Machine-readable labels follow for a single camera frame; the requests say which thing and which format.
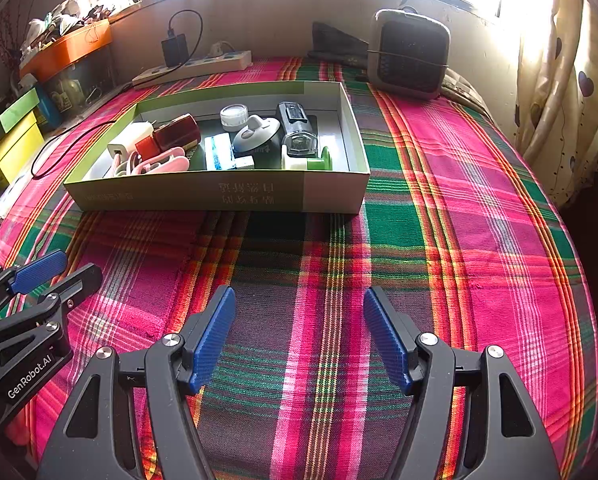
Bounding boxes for pile of small clutter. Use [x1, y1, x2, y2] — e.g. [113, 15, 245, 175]
[19, 0, 117, 56]

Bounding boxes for red lid bottle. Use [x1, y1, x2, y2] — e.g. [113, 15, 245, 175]
[135, 115, 202, 158]

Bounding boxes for black charging cable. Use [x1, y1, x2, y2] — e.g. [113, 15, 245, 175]
[29, 9, 204, 178]

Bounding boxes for green tape spool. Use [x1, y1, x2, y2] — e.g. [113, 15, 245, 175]
[280, 145, 334, 171]

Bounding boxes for black charger adapter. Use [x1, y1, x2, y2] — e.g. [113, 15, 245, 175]
[161, 35, 188, 67]

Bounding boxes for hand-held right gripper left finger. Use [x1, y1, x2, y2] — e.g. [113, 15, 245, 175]
[36, 285, 237, 480]

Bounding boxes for white power strip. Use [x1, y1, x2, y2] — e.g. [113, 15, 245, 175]
[131, 50, 254, 90]

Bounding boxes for orange tray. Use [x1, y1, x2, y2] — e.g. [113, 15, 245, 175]
[19, 19, 114, 83]

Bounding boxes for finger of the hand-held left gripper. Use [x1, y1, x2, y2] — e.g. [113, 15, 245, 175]
[0, 263, 104, 348]
[0, 251, 68, 311]

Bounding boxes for black white speaker box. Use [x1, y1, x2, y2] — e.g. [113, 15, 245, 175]
[368, 7, 452, 100]

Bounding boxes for green cardboard box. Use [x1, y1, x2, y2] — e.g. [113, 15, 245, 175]
[63, 80, 371, 216]

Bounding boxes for pink plastic clip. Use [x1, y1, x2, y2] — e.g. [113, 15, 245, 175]
[124, 156, 192, 177]
[113, 146, 187, 163]

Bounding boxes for red dried twigs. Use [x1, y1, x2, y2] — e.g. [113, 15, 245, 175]
[0, 5, 27, 73]

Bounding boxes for dark folded cloth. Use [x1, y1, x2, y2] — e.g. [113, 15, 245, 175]
[309, 21, 372, 58]

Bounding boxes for white charger adapter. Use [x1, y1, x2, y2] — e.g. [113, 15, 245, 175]
[107, 121, 154, 163]

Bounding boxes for blue packet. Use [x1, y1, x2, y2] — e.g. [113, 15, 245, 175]
[204, 135, 256, 171]

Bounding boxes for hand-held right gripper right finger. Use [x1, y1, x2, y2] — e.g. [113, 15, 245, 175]
[364, 287, 562, 480]

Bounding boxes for black flashlight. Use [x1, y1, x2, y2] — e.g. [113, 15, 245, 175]
[276, 101, 316, 158]

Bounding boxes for cream dotted curtain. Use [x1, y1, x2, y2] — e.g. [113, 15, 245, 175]
[514, 0, 598, 206]

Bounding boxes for clear plastic storage bin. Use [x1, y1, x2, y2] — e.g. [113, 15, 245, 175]
[39, 47, 117, 121]

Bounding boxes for pink green plaid blanket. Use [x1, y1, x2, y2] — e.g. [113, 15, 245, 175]
[0, 55, 598, 480]

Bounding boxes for blue box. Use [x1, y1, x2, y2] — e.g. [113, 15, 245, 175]
[34, 85, 62, 128]

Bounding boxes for yellow box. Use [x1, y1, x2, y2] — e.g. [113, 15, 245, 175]
[0, 112, 47, 186]

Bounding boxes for white round knob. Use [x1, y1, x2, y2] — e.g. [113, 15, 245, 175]
[231, 115, 282, 152]

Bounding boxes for lime green box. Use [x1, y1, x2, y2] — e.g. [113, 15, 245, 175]
[0, 87, 40, 133]

